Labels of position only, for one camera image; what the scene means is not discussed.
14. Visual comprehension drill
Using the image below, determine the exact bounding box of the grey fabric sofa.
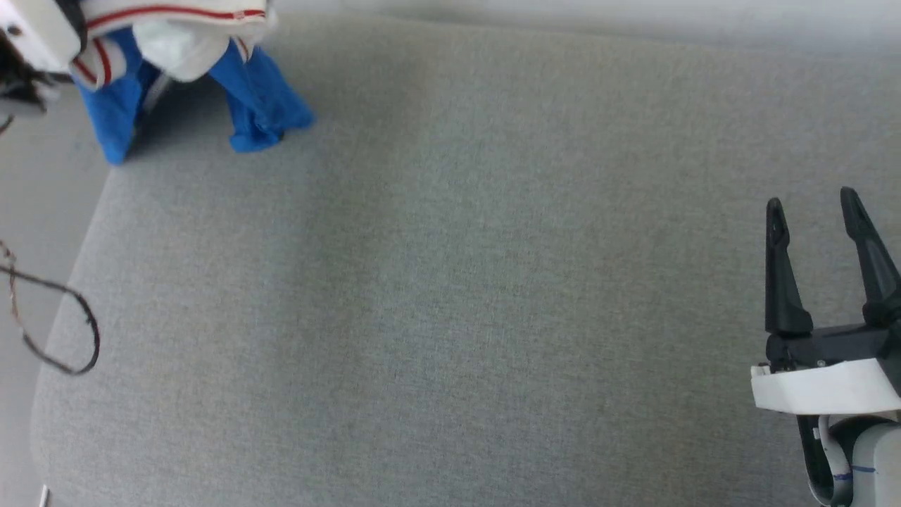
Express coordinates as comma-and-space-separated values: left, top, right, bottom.
28, 0, 901, 507

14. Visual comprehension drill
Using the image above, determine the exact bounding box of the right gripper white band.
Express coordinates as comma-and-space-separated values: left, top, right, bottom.
750, 187, 901, 415

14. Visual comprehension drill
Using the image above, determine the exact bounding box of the blue white basketball jersey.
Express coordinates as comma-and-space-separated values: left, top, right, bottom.
69, 0, 316, 167

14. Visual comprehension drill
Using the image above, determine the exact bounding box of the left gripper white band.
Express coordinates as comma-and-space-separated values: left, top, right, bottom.
0, 0, 88, 73

